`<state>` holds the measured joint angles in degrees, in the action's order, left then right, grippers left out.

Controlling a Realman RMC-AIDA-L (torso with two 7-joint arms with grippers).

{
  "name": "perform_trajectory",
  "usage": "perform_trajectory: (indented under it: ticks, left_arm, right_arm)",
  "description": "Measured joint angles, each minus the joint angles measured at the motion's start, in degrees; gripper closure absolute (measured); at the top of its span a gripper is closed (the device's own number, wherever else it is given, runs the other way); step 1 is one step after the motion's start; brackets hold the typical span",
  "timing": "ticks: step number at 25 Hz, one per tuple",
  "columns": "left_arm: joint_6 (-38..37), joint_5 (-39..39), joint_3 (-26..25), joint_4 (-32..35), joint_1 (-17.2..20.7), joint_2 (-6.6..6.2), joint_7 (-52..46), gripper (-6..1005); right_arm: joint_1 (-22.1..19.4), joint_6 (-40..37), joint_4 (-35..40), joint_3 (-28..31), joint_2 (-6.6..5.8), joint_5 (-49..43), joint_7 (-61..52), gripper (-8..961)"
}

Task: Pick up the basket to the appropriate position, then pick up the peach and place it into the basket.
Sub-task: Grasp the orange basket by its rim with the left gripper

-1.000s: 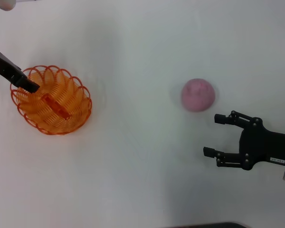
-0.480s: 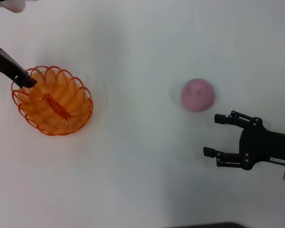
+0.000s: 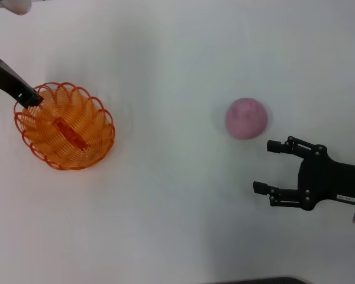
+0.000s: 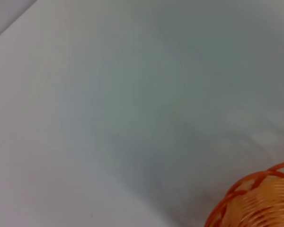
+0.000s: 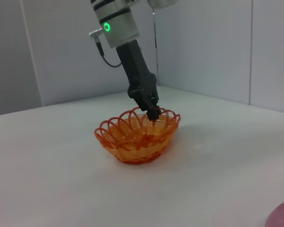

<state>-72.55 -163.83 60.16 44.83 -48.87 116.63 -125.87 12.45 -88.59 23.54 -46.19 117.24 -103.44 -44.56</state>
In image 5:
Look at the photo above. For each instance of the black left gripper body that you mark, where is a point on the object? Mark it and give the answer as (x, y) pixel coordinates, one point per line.
(137, 71)

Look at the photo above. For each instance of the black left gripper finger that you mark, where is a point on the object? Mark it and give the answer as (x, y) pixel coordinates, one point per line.
(148, 105)
(157, 101)

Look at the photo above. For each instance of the pink peach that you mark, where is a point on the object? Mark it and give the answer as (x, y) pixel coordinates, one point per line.
(282, 214)

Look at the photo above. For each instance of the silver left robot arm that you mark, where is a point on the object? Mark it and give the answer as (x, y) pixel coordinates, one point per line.
(119, 21)

